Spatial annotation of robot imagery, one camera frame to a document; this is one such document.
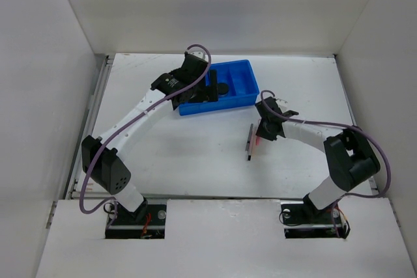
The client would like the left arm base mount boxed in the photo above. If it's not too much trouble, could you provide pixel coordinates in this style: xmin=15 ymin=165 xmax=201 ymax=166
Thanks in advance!
xmin=104 ymin=199 xmax=167 ymax=240

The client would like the blue divided plastic tray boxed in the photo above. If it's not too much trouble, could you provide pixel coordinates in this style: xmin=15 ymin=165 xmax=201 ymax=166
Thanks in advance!
xmin=179 ymin=60 xmax=259 ymax=116

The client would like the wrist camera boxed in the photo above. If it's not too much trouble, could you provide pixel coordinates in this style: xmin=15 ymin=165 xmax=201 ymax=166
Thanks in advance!
xmin=274 ymin=98 xmax=288 ymax=111
xmin=186 ymin=49 xmax=207 ymax=61

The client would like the light pink tube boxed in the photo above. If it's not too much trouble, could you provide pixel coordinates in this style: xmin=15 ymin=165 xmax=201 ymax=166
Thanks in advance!
xmin=248 ymin=134 xmax=257 ymax=156

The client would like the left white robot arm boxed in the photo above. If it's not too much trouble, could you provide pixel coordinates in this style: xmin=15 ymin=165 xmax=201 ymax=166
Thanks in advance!
xmin=81 ymin=53 xmax=210 ymax=224

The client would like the pink small brush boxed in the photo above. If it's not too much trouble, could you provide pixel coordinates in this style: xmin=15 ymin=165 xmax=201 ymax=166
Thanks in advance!
xmin=255 ymin=120 xmax=261 ymax=146

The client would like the houndstooth pattern pencil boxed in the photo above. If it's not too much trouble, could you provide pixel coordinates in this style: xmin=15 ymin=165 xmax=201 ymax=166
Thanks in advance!
xmin=245 ymin=123 xmax=254 ymax=161

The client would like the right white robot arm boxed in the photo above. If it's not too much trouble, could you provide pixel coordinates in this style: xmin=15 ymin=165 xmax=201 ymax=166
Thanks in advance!
xmin=255 ymin=96 xmax=381 ymax=222

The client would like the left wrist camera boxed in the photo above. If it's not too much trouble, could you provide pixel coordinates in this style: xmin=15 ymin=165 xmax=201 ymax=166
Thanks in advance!
xmin=186 ymin=49 xmax=207 ymax=61

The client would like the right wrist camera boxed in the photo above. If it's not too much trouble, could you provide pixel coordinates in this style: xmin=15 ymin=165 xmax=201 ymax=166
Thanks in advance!
xmin=274 ymin=98 xmax=288 ymax=111

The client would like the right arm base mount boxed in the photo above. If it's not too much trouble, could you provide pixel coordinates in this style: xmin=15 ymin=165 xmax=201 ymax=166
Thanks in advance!
xmin=279 ymin=201 xmax=351 ymax=239

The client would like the black round jar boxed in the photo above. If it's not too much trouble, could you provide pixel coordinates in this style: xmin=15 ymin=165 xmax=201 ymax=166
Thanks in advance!
xmin=217 ymin=83 xmax=229 ymax=96

